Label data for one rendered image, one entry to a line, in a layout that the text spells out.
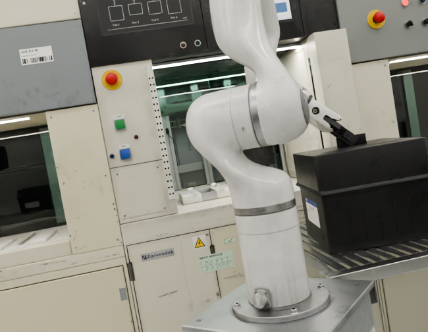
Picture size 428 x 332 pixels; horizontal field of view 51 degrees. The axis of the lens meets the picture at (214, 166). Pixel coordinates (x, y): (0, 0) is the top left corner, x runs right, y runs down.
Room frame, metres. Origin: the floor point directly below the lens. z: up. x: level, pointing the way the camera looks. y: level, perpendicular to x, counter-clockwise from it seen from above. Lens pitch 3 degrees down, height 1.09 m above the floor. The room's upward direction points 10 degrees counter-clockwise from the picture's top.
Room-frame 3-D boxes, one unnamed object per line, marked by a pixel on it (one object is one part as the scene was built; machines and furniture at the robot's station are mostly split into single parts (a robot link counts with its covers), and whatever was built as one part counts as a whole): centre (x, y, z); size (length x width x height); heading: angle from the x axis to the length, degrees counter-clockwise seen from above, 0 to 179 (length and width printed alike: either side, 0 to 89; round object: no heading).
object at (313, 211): (1.24, -0.39, 0.85); 0.28 x 0.28 x 0.17; 0
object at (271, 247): (0.85, -0.08, 0.85); 0.19 x 0.19 x 0.18
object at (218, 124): (0.86, -0.05, 1.07); 0.19 x 0.12 x 0.24; 72
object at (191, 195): (1.83, 0.05, 0.89); 0.22 x 0.21 x 0.04; 8
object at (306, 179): (1.24, -0.39, 0.98); 0.29 x 0.29 x 0.13; 0
